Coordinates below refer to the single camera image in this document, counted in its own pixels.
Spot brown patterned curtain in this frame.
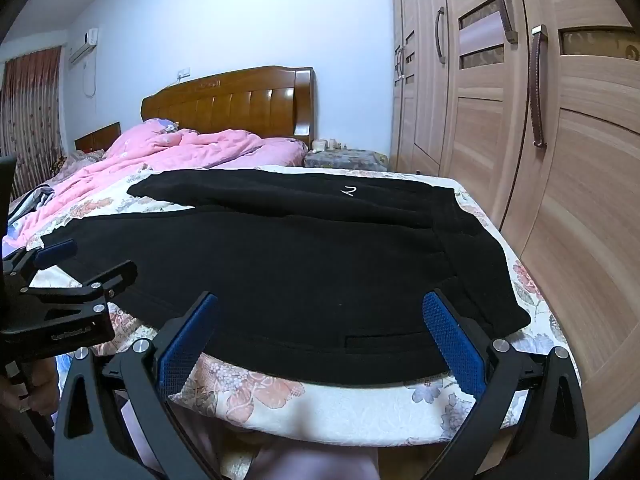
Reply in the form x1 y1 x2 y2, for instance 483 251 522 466
0 46 63 196

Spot nightstand with floral cover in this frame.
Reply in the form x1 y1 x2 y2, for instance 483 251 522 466
303 149 390 171

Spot wooden bed headboard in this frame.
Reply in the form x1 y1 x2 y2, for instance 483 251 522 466
141 66 317 148

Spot wooden wardrobe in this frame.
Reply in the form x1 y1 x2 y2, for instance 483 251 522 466
389 0 640 441

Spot black pants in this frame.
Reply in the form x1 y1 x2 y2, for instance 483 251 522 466
37 167 532 386

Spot floral bed sheet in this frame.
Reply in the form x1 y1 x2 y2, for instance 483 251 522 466
2 162 583 480

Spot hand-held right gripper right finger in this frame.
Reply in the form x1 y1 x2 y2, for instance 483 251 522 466
422 287 591 480

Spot white air conditioner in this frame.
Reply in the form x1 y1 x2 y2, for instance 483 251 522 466
68 28 99 65

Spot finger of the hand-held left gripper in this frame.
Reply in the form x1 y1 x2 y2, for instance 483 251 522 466
2 240 79 286
25 259 139 322

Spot striped cloth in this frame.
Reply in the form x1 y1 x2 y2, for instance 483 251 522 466
7 185 53 226

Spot person's left hand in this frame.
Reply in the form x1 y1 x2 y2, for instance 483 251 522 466
22 357 62 417

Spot pink quilt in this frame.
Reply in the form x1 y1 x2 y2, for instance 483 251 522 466
2 119 308 261

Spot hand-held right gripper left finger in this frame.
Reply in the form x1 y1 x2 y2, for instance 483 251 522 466
52 291 223 480

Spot small wooden headboard panel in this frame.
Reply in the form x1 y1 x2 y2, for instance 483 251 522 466
75 121 122 153

